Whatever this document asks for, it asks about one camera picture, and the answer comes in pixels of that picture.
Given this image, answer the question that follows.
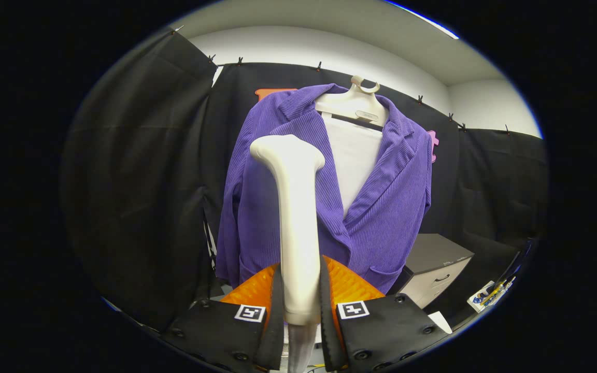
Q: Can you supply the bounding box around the purple corduroy jacket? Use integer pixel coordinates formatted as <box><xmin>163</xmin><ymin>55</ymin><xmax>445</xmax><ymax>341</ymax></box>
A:
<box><xmin>216</xmin><ymin>83</ymin><xmax>433</xmax><ymax>295</ymax></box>

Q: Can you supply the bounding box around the white side table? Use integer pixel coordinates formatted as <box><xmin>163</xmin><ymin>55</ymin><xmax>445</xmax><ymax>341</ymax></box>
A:
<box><xmin>467</xmin><ymin>280</ymin><xmax>517</xmax><ymax>313</ymax></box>

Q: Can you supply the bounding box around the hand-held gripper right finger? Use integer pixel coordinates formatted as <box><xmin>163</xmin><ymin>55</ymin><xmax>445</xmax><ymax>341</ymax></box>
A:
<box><xmin>319</xmin><ymin>255</ymin><xmax>452</xmax><ymax>372</ymax></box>

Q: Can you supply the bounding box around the white garment steamer head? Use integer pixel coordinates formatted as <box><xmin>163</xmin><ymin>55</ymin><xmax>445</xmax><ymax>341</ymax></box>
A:
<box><xmin>250</xmin><ymin>135</ymin><xmax>326</xmax><ymax>326</ymax></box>

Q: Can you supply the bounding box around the white flat board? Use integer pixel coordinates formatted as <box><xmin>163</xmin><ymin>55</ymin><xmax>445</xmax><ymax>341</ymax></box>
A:
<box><xmin>427</xmin><ymin>311</ymin><xmax>453</xmax><ymax>335</ymax></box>

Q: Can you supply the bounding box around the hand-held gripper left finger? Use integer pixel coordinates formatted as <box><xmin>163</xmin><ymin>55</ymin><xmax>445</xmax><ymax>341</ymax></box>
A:
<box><xmin>163</xmin><ymin>262</ymin><xmax>285</xmax><ymax>372</ymax></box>

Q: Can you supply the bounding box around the white undershirt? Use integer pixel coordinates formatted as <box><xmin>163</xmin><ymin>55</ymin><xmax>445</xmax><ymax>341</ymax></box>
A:
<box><xmin>322</xmin><ymin>113</ymin><xmax>383</xmax><ymax>218</ymax></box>

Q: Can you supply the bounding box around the grey cabinet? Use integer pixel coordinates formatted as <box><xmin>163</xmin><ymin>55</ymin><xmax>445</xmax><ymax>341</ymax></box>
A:
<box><xmin>389</xmin><ymin>233</ymin><xmax>475</xmax><ymax>310</ymax></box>

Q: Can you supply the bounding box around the ribbed grey steamer hose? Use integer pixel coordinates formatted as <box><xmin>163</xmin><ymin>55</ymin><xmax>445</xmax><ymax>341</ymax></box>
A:
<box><xmin>287</xmin><ymin>324</ymin><xmax>317</xmax><ymax>373</ymax></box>

